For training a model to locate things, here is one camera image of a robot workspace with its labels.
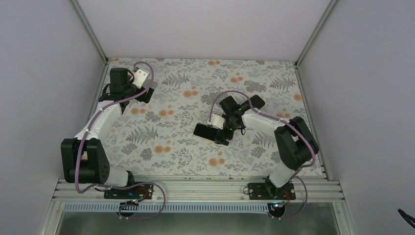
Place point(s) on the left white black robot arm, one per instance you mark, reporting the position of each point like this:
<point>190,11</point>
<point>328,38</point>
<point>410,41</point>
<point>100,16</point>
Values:
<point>84,157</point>

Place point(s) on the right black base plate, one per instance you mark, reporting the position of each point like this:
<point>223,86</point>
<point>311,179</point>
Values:
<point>263,191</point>

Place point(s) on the floral patterned table mat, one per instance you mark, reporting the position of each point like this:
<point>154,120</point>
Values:
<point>157,138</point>

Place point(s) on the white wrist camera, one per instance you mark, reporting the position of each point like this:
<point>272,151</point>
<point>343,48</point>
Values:
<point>216,121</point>
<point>140,77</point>

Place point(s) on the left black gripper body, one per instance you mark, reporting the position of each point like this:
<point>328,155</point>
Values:
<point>142,98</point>

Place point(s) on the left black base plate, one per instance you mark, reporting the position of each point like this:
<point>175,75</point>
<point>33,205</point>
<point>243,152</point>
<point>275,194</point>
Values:
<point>143,191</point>

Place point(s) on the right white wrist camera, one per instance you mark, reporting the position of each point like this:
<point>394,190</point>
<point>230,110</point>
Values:
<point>216,121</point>

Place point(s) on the black object at edge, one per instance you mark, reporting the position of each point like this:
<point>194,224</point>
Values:
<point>408,218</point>

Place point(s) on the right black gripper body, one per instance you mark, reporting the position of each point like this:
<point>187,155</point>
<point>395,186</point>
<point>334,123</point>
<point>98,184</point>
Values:
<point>229,135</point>

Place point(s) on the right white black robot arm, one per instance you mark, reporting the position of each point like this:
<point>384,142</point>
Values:
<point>296,145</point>

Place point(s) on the black phone on table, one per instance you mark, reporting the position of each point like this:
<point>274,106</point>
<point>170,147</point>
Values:
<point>256,101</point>

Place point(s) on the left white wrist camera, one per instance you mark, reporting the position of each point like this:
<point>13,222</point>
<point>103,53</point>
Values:
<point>140,77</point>

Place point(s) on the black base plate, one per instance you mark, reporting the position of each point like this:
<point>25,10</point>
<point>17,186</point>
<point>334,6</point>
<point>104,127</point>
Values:
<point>263,191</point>
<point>143,191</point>

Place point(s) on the aluminium rail frame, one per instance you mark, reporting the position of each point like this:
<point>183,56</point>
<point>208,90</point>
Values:
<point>199,194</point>

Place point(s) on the black smartphone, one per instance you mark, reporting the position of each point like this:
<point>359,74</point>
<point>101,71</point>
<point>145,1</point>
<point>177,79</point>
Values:
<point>205,132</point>

